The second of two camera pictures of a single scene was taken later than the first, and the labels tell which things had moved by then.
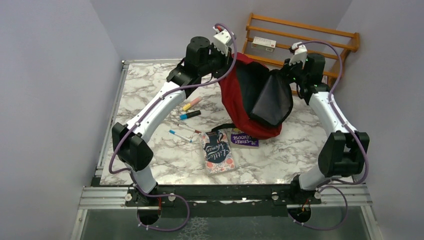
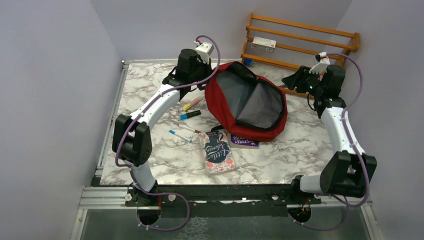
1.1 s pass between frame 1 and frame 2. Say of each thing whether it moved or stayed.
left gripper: moved
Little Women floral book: stayed
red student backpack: moved
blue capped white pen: stayed
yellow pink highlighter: stayed
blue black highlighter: stayed
